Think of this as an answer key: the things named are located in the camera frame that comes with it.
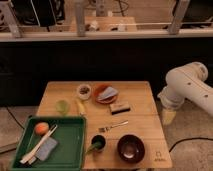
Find light green small cup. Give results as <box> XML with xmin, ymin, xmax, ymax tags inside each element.
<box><xmin>55</xmin><ymin>100</ymin><xmax>70</xmax><ymax>115</ymax></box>

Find black cable on floor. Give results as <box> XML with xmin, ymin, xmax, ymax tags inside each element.
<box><xmin>168</xmin><ymin>136</ymin><xmax>213</xmax><ymax>153</ymax></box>

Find dark green cup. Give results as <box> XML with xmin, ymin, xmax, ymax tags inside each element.
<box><xmin>91</xmin><ymin>135</ymin><xmax>106</xmax><ymax>152</ymax></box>

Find dark purple bowl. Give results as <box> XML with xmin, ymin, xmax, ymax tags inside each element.
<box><xmin>117</xmin><ymin>134</ymin><xmax>145</xmax><ymax>164</ymax></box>

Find grey blue cloth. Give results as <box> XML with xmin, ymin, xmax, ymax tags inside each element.
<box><xmin>98</xmin><ymin>87</ymin><xmax>118</xmax><ymax>100</ymax></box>

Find grey blue sponge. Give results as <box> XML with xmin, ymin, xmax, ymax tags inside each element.
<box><xmin>35</xmin><ymin>137</ymin><xmax>58</xmax><ymax>161</ymax></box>

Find silver fork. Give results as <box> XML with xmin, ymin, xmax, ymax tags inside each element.
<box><xmin>98</xmin><ymin>120</ymin><xmax>128</xmax><ymax>133</ymax></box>

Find orange plate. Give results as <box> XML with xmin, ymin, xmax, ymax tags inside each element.
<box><xmin>93</xmin><ymin>84</ymin><xmax>118</xmax><ymax>104</ymax></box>

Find green plastic tray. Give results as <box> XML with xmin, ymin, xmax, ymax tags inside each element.
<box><xmin>10</xmin><ymin>116</ymin><xmax>86</xmax><ymax>171</ymax></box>

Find metal railing frame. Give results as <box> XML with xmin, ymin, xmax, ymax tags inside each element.
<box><xmin>0</xmin><ymin>0</ymin><xmax>213</xmax><ymax>42</ymax></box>

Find yellow banana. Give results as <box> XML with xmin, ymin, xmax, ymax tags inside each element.
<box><xmin>76</xmin><ymin>99</ymin><xmax>86</xmax><ymax>115</ymax></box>

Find small white bowl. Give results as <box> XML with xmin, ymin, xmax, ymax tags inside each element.
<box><xmin>77</xmin><ymin>84</ymin><xmax>91</xmax><ymax>100</ymax></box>

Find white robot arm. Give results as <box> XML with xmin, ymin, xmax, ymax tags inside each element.
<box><xmin>158</xmin><ymin>62</ymin><xmax>213</xmax><ymax>125</ymax></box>

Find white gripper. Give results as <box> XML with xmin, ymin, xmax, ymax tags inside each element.
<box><xmin>157</xmin><ymin>87</ymin><xmax>183</xmax><ymax>125</ymax></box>

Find orange fruit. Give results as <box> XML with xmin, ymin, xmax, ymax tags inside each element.
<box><xmin>34</xmin><ymin>122</ymin><xmax>49</xmax><ymax>135</ymax></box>

